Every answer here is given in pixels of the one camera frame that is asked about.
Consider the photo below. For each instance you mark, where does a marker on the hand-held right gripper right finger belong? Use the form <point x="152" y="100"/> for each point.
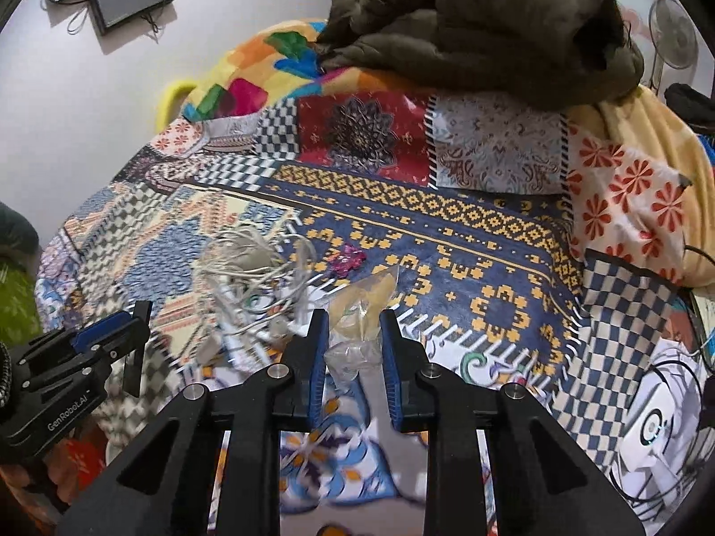
<point x="391" y="368"/>

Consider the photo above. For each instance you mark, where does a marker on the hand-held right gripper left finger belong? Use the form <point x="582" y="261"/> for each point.
<point x="318" y="357"/>

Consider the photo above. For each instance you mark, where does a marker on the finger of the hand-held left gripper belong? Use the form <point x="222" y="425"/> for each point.
<point x="137" y="352"/>
<point x="106" y="329"/>

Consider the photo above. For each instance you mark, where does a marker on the clear plastic bag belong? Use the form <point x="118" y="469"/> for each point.
<point x="360" y="312"/>

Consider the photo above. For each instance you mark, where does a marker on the person's left forearm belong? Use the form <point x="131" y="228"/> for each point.
<point x="22" y="486"/>

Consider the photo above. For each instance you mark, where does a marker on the green cloth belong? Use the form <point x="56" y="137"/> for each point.
<point x="17" y="301"/>

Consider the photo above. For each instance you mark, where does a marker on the small pink wrapper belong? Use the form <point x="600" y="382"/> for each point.
<point x="347" y="259"/>

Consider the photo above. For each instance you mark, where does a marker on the patchwork printed bedsheet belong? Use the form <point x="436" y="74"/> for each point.
<point x="447" y="223"/>

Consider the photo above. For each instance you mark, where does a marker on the colourful block-pattern blanket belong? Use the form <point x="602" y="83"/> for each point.
<point x="246" y="84"/>

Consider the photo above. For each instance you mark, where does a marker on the brown padded jacket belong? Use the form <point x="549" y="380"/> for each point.
<point x="480" y="28"/>

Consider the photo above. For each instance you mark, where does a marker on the pale yellow blanket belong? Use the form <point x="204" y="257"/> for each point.
<point x="670" y="128"/>

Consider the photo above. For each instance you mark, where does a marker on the black cloth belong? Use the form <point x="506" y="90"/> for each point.
<point x="692" y="106"/>

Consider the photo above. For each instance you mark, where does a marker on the standing fan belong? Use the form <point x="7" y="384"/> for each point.
<point x="673" y="28"/>

